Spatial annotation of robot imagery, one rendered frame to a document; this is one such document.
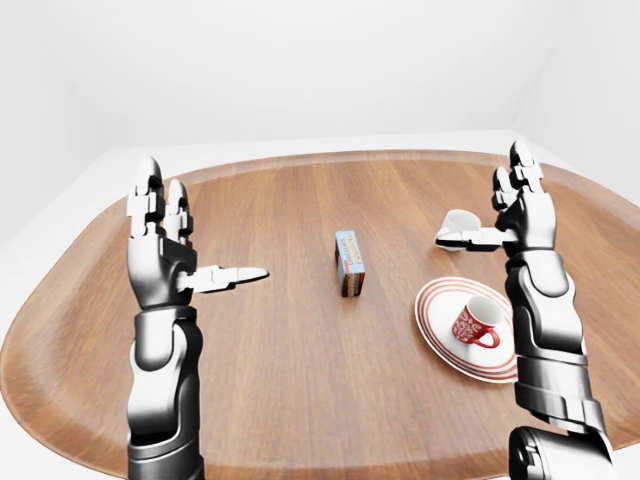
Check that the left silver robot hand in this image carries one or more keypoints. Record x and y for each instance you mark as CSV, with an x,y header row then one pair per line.
x,y
150,270

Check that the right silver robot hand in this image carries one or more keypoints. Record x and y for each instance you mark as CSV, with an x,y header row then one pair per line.
x,y
532,225

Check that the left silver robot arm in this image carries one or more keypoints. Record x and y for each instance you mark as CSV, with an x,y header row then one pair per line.
x,y
165,395

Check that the white mug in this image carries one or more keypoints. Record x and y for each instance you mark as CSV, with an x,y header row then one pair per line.
x,y
457,225

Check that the red patterned mug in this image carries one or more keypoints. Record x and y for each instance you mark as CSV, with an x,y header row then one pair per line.
x,y
474,320

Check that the white plate with red rings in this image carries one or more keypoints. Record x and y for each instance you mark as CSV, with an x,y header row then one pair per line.
x,y
450,345

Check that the chocolate pudding box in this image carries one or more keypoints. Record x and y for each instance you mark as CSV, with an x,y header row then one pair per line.
x,y
351,269

